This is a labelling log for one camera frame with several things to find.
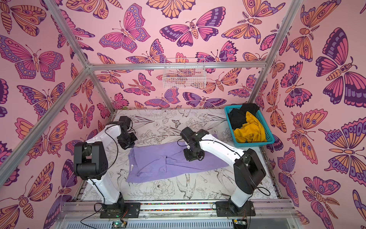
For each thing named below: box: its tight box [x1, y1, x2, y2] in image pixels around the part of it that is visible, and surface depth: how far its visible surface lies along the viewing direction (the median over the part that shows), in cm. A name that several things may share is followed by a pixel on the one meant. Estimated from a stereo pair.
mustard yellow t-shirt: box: [233, 111, 267, 144], surface depth 98 cm
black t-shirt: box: [227, 103, 260, 130], surface depth 108 cm
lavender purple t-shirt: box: [126, 133, 230, 183], surface depth 89 cm
